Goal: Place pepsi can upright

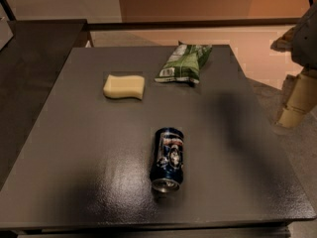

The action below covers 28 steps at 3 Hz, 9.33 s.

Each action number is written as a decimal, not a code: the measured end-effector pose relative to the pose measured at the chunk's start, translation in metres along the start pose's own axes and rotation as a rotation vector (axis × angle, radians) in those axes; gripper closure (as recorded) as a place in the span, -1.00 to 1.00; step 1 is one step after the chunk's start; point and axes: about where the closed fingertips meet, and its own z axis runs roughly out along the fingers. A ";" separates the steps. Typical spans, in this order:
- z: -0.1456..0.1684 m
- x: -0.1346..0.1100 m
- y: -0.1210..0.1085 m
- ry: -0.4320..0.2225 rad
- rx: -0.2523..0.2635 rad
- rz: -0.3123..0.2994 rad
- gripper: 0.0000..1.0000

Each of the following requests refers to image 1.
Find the green chip bag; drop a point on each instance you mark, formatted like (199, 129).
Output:
(184, 64)

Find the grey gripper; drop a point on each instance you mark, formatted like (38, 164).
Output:
(306, 44)

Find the yellow sponge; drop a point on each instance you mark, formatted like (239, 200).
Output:
(131, 86)

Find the blue pepsi can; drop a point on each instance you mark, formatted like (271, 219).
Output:
(166, 174)

